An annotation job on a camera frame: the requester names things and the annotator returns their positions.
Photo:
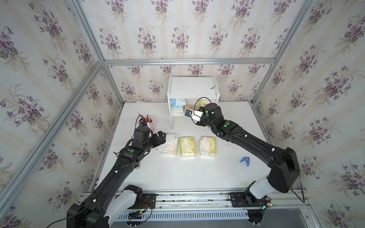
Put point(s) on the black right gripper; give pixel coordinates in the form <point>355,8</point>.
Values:
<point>199,123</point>

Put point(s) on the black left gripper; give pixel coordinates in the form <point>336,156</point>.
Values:
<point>156,142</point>

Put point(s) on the white green tissue pack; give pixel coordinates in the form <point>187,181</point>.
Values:
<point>171,144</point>

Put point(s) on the white yellow tissue pack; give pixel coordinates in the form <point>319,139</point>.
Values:
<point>208,146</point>

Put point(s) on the yellow floral tissue pack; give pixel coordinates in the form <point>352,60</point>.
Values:
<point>187,147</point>

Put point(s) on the orange tissue pack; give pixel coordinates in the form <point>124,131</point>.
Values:
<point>189,108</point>

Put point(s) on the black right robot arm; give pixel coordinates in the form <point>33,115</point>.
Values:
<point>282,162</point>

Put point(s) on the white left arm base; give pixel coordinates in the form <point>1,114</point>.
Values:
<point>129,196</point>

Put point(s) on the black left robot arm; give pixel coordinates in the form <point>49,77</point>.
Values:
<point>101,208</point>

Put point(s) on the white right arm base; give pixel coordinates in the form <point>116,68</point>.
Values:
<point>257,191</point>

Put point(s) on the yellow lower tissue pack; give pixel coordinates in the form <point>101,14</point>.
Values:
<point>203,102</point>

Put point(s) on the blue cartoon tissue pack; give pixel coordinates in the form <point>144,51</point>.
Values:
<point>177,105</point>

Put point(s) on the white two-tier shelf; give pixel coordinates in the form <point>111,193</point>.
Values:
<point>191,89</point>

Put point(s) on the pink pen holder cup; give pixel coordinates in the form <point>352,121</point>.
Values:
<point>149,120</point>

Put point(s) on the blue plastic clip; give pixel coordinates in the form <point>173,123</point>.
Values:
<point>245,160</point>

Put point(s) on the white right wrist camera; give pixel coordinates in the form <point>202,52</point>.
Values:
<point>193,114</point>

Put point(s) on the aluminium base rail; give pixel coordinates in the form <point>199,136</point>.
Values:
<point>207,205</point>

